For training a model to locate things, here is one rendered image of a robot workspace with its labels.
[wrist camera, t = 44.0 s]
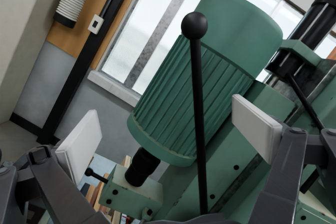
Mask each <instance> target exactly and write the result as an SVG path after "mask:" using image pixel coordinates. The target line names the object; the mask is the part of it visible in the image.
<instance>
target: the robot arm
mask: <svg viewBox="0 0 336 224"><path fill-rule="evenodd" d="M231 122H232V123H233V124H234V125H235V127H236V128H237V129H238V130H239V131H240V132H241V133H242V135H243V136H244V137H245V138H246V139H247V140H248V141H249V143H250V144H251V145H252V146H253V147H254V148H255V149H256V151H257V152H258V153H259V154H260V155H261V156H262V158H263V159H264V160H265V161H266V162H267V163H268V164H269V165H272V166H271V169H270V171H269V174H268V177H267V179H266V182H265V185H264V187H263V190H259V192H258V195H257V197H256V200H255V202H254V205H253V208H252V210H251V213H250V215H249V218H248V220H247V223H246V224H295V217H296V211H297V205H298V199H299V193H300V186H301V180H302V175H303V168H304V164H306V165H315V166H316V169H317V171H318V173H319V176H320V178H321V181H322V183H323V186H324V188H325V191H326V193H327V196H328V198H329V201H330V203H331V206H332V208H333V210H334V213H335V215H336V129H334V128H324V129H322V130H321V131H320V135H311V134H308V132H307V131H306V130H304V129H302V128H298V127H289V126H288V125H286V124H285V123H283V122H282V121H281V120H279V119H278V118H276V117H275V116H272V115H270V114H266V113H264V112H263V111H261V110H260V109H259V108H257V107H256V106H255V105H253V104H252V103H250V102H249V101H248V100H246V99H245V98H244V97H242V96H241V95H239V94H233V96H232V120H231ZM101 139H102V132H101V128H100V123H99V119H98V114H97V111H96V110H95V109H93V110H89V111H88V112H87V114H86V115H85V116H84V117H83V118H82V120H81V121H80V122H79V123H78V124H77V126H76V127H75V128H74V129H73V130H72V132H71V133H70V134H69V135H68V136H67V137H65V138H63V139H61V140H60V141H59V142H58V143H57V144H56V145H55V146H54V147H53V148H52V150H51V149H50V146H49V145H39V146H36V147H34V148H31V149H30V150H28V151H27V153H26V157H27V160H28V163H29V166H30V167H29V168H26V169H23V170H19V171H17V169H16V167H15V166H13V165H10V166H5V167H2V168H0V224H26V223H27V214H28V205H29V201H30V200H33V199H36V198H39V197H41V199H42V201H43V203H44V205H45V207H46V209H47V211H48V213H49V215H50V217H51V219H52V221H53V223H54V224H112V223H111V222H110V221H109V219H108V218H107V217H106V216H105V215H104V213H103V212H102V211H101V210H99V211H97V212H96V210H95V209H94V208H93V207H92V205H91V204H90V203H89V202H88V200H87V199H86V198H85V197H84V195H83V194H82V193H81V192H80V190H79V189H78V185H79V183H80V181H81V179H82V177H83V175H84V173H85V171H86V169H87V167H88V165H89V163H90V161H91V159H92V157H93V155H94V153H95V151H96V149H97V147H98V145H99V143H100V141H101ZM142 224H242V223H240V222H237V221H234V220H230V219H225V216H224V213H223V212H218V213H211V214H203V215H201V216H198V217H196V218H193V219H190V220H188V221H185V222H179V221H170V220H156V221H149V222H143V223H142Z"/></svg>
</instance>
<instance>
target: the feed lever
mask: <svg viewBox="0 0 336 224"><path fill-rule="evenodd" d="M180 29H181V32H182V34H183V35H184V37H186V38H187V39H189V42H190V58H191V75H192V91H193V108H194V124H195V141H196V157H197V174H198V190H199V206H200V215H201V216H202V215H206V214H208V192H207V170H206V148H205V126H204V103H203V81H202V59H201V38H202V37H203V36H204V35H205V34H206V32H207V30H208V20H207V18H206V17H205V16H204V14H202V13H201V12H198V11H192V12H189V13H187V14H186V15H185V16H184V17H183V19H182V21H181V25H180Z"/></svg>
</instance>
